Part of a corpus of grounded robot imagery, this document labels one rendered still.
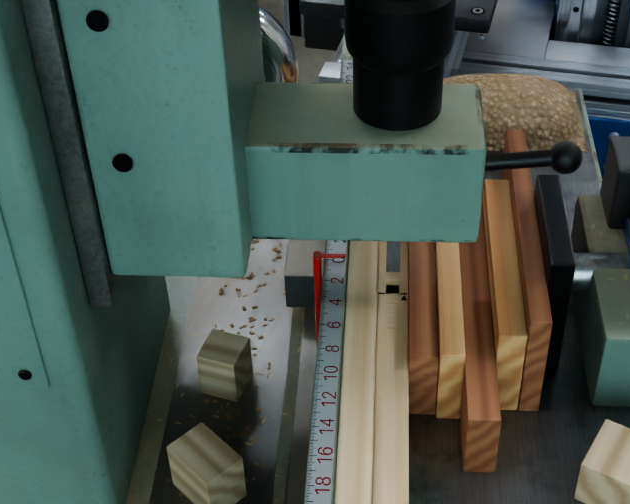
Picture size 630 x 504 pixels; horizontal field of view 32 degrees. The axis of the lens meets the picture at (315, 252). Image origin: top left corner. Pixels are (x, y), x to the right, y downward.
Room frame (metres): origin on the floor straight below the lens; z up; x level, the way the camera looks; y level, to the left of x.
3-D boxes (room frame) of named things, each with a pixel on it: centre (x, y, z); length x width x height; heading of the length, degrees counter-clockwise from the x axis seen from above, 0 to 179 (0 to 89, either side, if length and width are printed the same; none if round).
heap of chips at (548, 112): (0.76, -0.16, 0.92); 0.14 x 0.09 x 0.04; 85
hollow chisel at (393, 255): (0.53, -0.05, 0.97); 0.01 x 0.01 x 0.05; 85
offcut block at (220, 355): (0.57, 0.07, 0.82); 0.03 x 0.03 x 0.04; 69
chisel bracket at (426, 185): (0.53, -0.03, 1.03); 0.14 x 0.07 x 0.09; 85
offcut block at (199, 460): (0.47, 0.08, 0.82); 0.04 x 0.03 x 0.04; 42
